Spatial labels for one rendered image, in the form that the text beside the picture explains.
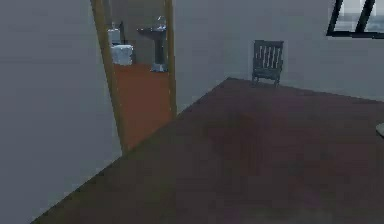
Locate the black framed window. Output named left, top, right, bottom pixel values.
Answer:
left=325, top=0, right=384, bottom=40

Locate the dark grey slatted chair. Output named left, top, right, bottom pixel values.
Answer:
left=251, top=39, right=285, bottom=88

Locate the yellow wooden door frame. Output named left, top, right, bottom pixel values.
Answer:
left=89, top=0, right=178, bottom=156

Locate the white toilet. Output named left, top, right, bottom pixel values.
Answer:
left=107, top=27, right=134, bottom=67

